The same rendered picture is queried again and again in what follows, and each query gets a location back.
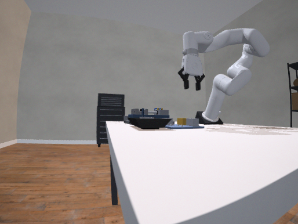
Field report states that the yellow rectangular block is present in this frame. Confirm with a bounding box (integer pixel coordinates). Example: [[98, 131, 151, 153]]
[[177, 118, 186, 125]]

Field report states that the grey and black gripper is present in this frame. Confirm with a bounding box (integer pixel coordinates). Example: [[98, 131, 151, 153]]
[[178, 53, 205, 91]]

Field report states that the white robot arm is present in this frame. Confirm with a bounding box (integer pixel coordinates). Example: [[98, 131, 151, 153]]
[[182, 28, 270, 122]]

